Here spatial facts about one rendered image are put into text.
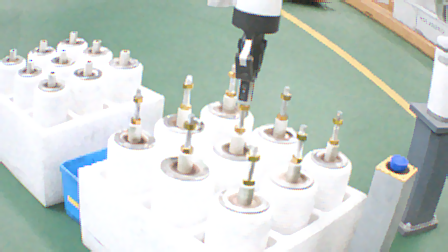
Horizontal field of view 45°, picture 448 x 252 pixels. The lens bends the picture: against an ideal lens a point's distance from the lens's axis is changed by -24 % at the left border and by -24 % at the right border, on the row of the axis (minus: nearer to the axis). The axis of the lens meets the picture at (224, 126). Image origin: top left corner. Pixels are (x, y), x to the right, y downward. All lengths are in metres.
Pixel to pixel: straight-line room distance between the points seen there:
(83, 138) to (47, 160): 0.12
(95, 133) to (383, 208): 0.66
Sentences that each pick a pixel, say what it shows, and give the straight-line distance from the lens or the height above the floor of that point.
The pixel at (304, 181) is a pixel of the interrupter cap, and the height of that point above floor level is 0.25.
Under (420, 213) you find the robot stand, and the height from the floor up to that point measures 0.06.
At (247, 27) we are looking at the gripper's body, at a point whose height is 0.47.
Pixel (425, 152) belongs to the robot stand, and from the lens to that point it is 1.40.
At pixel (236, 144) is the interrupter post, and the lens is 1.10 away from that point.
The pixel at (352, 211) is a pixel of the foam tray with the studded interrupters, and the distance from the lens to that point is 1.17.
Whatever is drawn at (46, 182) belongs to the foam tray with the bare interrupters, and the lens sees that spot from 1.32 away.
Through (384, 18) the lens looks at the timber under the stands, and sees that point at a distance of 3.97.
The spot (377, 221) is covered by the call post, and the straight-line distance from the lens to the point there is 1.04.
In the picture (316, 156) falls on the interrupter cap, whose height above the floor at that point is 0.25.
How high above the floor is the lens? 0.72
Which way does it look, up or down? 23 degrees down
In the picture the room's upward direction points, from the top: 9 degrees clockwise
